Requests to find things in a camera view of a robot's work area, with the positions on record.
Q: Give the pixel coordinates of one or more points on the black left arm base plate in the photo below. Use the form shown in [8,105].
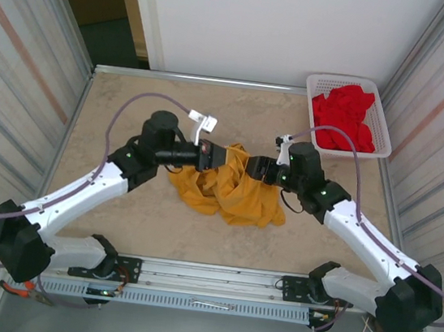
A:
[130,268]

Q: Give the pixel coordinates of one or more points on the white plastic mesh basket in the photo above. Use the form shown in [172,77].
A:
[320,84]

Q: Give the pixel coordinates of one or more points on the red crumpled cloth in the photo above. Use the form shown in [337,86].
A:
[347,117]

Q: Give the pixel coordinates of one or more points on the aluminium table edge rail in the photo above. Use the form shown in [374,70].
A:
[216,81]

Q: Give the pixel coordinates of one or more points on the white door frame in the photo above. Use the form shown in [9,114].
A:
[152,30]

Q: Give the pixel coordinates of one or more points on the yellow printed t-shirt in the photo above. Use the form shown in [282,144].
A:
[242,201]

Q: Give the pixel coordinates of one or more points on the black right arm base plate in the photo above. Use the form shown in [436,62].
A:
[291,290]

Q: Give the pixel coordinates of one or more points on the small silver wrench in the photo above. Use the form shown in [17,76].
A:
[212,304]

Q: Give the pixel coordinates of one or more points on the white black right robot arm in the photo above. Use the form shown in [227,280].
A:
[364,238]

